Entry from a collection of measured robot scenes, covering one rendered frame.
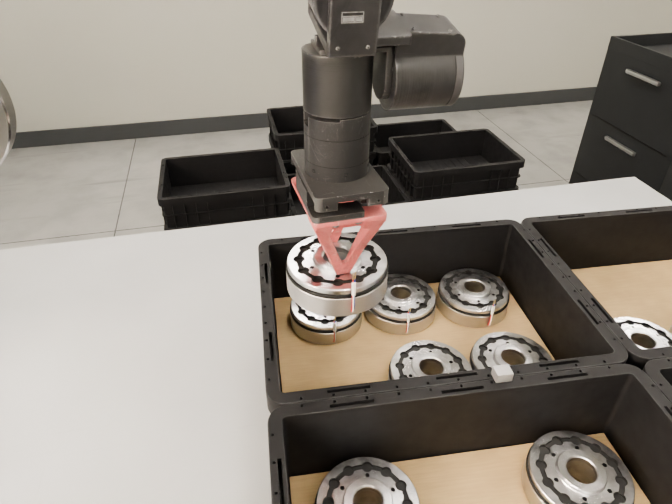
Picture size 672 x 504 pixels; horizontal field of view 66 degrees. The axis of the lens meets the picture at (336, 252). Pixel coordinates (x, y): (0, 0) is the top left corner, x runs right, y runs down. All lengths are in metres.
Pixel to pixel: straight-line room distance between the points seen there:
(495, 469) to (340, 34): 0.47
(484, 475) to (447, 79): 0.41
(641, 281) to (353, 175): 0.63
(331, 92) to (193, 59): 3.13
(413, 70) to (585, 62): 4.04
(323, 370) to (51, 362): 0.50
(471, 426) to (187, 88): 3.19
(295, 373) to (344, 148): 0.36
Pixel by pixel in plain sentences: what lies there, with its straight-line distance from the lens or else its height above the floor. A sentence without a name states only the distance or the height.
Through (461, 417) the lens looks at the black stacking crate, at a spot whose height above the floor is 0.89.
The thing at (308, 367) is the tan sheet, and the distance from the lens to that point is 0.71.
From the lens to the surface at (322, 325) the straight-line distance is 0.72.
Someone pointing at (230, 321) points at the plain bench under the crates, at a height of 0.70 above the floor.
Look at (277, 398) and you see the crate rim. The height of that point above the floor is 0.93.
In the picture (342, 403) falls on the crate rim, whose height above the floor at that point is 0.93.
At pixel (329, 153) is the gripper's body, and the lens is 0.44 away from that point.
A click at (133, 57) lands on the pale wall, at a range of 3.56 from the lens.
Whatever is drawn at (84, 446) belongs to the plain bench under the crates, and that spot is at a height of 0.70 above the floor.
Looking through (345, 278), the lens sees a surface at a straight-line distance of 0.50.
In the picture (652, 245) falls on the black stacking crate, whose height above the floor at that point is 0.86.
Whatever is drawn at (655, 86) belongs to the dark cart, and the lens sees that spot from 2.12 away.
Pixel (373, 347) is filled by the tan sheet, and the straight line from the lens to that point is 0.73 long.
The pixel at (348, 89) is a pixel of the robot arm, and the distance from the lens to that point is 0.42.
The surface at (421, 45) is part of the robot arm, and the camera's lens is 0.43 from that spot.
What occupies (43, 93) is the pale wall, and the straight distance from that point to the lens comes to 3.72.
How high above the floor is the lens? 1.35
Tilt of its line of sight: 35 degrees down
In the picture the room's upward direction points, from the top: straight up
